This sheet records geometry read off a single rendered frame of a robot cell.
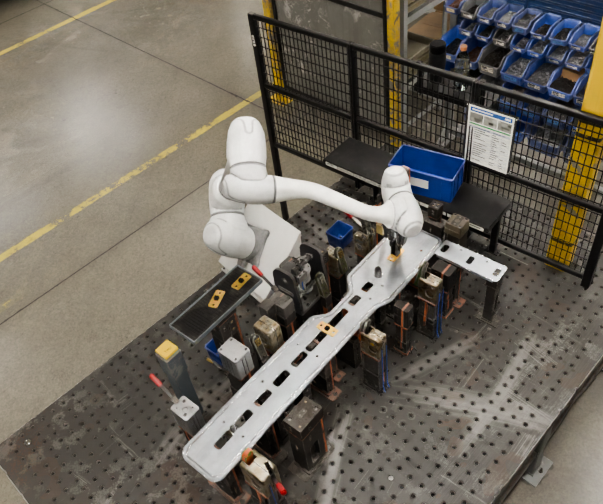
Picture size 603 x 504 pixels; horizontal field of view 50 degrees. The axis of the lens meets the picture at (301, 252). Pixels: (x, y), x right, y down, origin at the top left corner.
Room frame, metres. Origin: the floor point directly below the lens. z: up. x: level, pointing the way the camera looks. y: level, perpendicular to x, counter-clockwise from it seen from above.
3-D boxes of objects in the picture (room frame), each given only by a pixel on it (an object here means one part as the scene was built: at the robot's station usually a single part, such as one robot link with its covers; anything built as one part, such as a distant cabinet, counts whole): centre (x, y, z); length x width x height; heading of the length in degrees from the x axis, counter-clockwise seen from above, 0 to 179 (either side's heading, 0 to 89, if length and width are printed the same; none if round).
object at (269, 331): (1.53, 0.17, 0.89); 0.13 x 0.11 x 0.38; 44
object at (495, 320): (1.69, -0.77, 0.84); 0.11 x 0.06 x 0.29; 44
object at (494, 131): (2.17, -0.86, 1.30); 0.23 x 0.02 x 0.31; 44
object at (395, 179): (1.84, -0.39, 1.39); 0.13 x 0.11 x 0.16; 4
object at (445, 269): (1.77, -0.57, 0.84); 0.11 x 0.10 x 0.28; 44
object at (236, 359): (1.42, 0.30, 0.90); 0.13 x 0.10 x 0.41; 44
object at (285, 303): (1.65, 0.10, 0.89); 0.13 x 0.11 x 0.38; 44
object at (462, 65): (2.38, -0.79, 1.53); 0.06 x 0.06 x 0.20
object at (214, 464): (1.51, -0.05, 1.00); 1.38 x 0.22 x 0.02; 134
